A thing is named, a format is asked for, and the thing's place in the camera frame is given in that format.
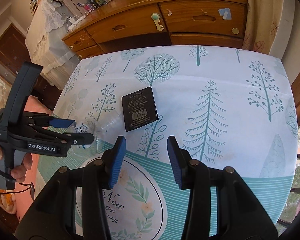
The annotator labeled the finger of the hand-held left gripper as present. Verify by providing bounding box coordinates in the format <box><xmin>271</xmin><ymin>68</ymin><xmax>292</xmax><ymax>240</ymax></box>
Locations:
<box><xmin>24</xmin><ymin>114</ymin><xmax>77</xmax><ymax>130</ymax></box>
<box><xmin>35</xmin><ymin>130</ymin><xmax>95</xmax><ymax>147</ymax></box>

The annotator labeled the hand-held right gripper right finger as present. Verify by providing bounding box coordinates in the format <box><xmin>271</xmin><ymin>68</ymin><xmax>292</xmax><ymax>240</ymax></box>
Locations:
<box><xmin>167</xmin><ymin>135</ymin><xmax>279</xmax><ymax>240</ymax></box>

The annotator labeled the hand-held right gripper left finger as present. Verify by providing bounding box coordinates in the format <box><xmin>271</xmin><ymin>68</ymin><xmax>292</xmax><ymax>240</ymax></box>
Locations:
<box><xmin>15</xmin><ymin>135</ymin><xmax>127</xmax><ymax>240</ymax></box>

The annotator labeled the clear plastic wrapper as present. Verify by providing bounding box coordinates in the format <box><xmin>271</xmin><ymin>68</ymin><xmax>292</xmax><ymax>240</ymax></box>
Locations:
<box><xmin>74</xmin><ymin>119</ymin><xmax>120</xmax><ymax>153</ymax></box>

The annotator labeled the black box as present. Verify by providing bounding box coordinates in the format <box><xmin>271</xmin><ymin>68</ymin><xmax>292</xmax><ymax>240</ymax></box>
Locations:
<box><xmin>122</xmin><ymin>87</ymin><xmax>159</xmax><ymax>132</ymax></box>

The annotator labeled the person's left hand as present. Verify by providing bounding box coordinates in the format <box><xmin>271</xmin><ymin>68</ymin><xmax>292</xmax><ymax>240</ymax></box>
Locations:
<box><xmin>0</xmin><ymin>141</ymin><xmax>33</xmax><ymax>184</ymax></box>

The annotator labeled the pink cushioned seat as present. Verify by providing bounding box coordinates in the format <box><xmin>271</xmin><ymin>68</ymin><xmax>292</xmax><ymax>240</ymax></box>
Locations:
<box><xmin>0</xmin><ymin>95</ymin><xmax>58</xmax><ymax>220</ymax></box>

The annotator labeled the orange patterned cloth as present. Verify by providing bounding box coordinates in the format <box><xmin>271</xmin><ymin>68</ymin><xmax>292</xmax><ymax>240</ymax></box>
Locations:
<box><xmin>0</xmin><ymin>189</ymin><xmax>17</xmax><ymax>214</ymax></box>

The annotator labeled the brown wooden door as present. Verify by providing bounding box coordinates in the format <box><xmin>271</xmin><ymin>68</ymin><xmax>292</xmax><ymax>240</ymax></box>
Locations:
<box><xmin>0</xmin><ymin>22</ymin><xmax>33</xmax><ymax>75</ymax></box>

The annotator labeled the white lace covered furniture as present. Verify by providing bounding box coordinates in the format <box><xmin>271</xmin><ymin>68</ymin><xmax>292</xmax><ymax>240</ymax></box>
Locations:
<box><xmin>26</xmin><ymin>0</ymin><xmax>80</xmax><ymax>80</ymax></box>

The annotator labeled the white power strip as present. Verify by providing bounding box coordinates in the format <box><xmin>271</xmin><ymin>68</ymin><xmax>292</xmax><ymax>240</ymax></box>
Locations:
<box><xmin>67</xmin><ymin>15</ymin><xmax>87</xmax><ymax>31</ymax></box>

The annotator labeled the green white drawer lock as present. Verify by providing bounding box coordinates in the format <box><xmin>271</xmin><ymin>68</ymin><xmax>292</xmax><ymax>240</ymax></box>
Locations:
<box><xmin>151</xmin><ymin>13</ymin><xmax>166</xmax><ymax>32</ymax></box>

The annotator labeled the wooden desk with drawers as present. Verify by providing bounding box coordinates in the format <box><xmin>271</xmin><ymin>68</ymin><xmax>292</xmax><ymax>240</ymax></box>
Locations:
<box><xmin>62</xmin><ymin>0</ymin><xmax>248</xmax><ymax>60</ymax></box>

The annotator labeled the blue sticker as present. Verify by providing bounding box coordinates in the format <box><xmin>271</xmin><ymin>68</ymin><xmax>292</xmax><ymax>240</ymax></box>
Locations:
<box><xmin>218</xmin><ymin>8</ymin><xmax>232</xmax><ymax>20</ymax></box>

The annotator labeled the cream curtain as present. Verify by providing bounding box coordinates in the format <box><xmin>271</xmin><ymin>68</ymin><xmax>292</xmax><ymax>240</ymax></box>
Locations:
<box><xmin>242</xmin><ymin>0</ymin><xmax>288</xmax><ymax>55</ymax></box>

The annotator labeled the black cable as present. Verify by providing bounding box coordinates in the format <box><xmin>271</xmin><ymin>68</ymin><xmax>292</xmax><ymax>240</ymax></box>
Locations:
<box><xmin>0</xmin><ymin>183</ymin><xmax>32</xmax><ymax>196</ymax></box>

